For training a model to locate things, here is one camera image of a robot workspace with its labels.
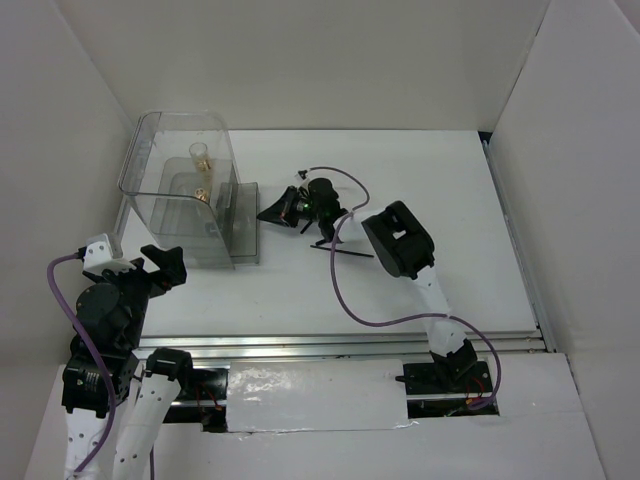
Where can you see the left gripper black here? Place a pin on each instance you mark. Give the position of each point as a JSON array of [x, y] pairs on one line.
[[172, 268]]

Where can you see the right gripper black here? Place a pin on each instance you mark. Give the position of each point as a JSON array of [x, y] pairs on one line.
[[283, 212]]

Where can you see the small beige bottle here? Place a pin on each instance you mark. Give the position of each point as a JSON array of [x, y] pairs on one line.
[[205, 195]]

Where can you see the clear acrylic organizer box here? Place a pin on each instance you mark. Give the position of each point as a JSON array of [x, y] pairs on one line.
[[158, 180]]

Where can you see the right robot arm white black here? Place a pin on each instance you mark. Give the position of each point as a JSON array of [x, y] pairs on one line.
[[403, 247]]

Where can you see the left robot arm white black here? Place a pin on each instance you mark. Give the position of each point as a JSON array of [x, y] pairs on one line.
[[114, 403]]

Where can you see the thin black eyeliner pencil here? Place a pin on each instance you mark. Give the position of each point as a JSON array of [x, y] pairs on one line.
[[342, 251]]

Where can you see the white foil cover plate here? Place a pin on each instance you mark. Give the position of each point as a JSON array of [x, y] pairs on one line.
[[328, 395]]

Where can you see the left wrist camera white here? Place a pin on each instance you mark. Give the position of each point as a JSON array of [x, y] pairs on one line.
[[104, 252]]

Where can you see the aluminium front rail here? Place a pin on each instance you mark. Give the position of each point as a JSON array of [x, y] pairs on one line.
[[211, 351]]

